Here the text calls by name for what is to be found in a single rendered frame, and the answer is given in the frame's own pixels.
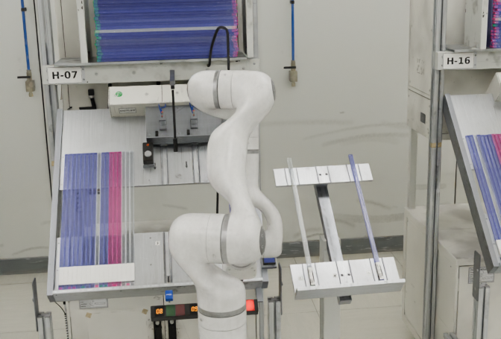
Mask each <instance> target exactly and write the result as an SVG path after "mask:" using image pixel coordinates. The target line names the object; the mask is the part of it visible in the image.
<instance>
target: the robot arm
mask: <svg viewBox="0 0 501 339"><path fill-rule="evenodd" d="M186 90H187V94H188V97H189V100H190V102H191V103H192V105H193V106H194V107H196V108H197V109H198V110H200V111H201V112H203V113H206V114H208V115H212V116H215V117H217V118H222V119H224V120H226V121H225V122H224V123H223V124H221V125H220V126H219V127H217V128H216V129H215V130H214V131H213V132H212V134H211V136H210V138H209V142H208V147H207V178H208V180H209V183H210V184H211V186H212V187H213V188H214V189H215V190H216V191H217V192H218V193H219V194H220V195H221V196H222V197H223V198H224V199H226V200H227V202H228V203H229V204H230V208H231V211H230V214H214V213H189V214H184V215H181V216H179V217H178V218H176V219H175V220H174V222H173V223H172V225H171V226H170V229H169V232H168V246H169V249H170V252H171V254H172V256H173V258H174V260H175V261H176V262H177V263H178V265H179V266H180V267H181V268H182V269H183V271H184V272H185V273H186V274H187V275H188V276H189V278H190V279H191V280H192V281H193V283H194V285H195V288H196V292H197V300H198V331H199V339H247V310H246V292H245V286H244V284H243V279H253V278H255V277H256V271H257V264H256V261H257V260H259V259H260V258H275V257H278V256H280V254H281V252H282V250H283V223H282V219H281V216H280V213H279V212H278V210H277V208H276V207H275V205H274V204H273V203H272V202H271V201H270V200H269V199H268V198H267V197H266V196H265V195H264V194H263V193H262V192H261V191H260V190H259V186H258V176H259V123H260V122H261V121H262V120H263V119H264V117H266V116H267V114H269V113H270V111H271V109H272V107H273V105H274V102H275V98H276V89H275V85H274V82H273V80H272V79H271V78H270V77H269V76H268V75H267V74H265V73H263V72H258V71H249V70H206V71H202V72H197V73H195V74H194V75H193V76H191V77H190V79H189V82H188V83H187V89H186ZM254 207H256V208H257V209H258V210H259V211H261V212H262V213H263V215H264V216H265V218H266V220H267V230H264V229H263V226H262V223H261V221H260V219H259V216H258V214H257V213H256V210H255V208H254ZM215 264H222V267H223V270H222V269H221V268H219V267H218V266H217V265H215Z"/></svg>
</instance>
